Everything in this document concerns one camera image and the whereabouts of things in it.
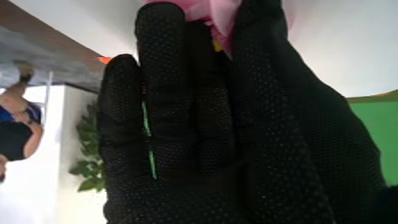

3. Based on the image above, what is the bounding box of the person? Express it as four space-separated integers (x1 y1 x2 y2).
0 60 47 185

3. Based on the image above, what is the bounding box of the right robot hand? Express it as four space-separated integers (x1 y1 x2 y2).
97 0 398 224

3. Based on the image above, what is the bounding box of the white sheet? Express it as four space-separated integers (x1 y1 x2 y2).
8 0 398 98

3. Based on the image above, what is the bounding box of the green leafy plant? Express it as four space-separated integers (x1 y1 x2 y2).
67 101 109 193

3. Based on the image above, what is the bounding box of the pink flower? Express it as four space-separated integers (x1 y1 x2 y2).
141 0 246 46

